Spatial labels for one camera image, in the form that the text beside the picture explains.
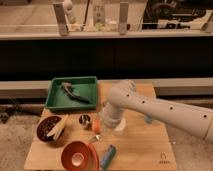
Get dark brown bowl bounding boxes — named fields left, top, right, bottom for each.
left=36, top=116, right=61, bottom=142

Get orange ball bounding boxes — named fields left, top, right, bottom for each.
left=92, top=119, right=101, bottom=134

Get green plastic tray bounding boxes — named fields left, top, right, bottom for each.
left=45, top=76, right=98, bottom=112

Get red spoon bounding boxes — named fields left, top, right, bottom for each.
left=88, top=143, right=99, bottom=171

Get blue cylinder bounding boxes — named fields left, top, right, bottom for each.
left=100, top=145, right=116, bottom=169

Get small blue cup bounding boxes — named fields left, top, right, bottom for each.
left=144, top=115, right=154, bottom=124

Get dark tongs in tray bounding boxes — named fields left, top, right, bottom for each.
left=61, top=82, right=90, bottom=104

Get wooden board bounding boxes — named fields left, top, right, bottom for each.
left=23, top=82, right=178, bottom=171

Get red bowl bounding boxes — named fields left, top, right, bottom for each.
left=61, top=141, right=92, bottom=171

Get white cup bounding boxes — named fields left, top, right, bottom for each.
left=114, top=118, right=126, bottom=134

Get small metal cup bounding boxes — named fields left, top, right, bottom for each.
left=79, top=114, right=91, bottom=130

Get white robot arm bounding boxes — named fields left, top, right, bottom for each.
left=100, top=80, right=213, bottom=143

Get pale wooden sticks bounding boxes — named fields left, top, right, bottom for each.
left=47, top=115, right=68, bottom=140

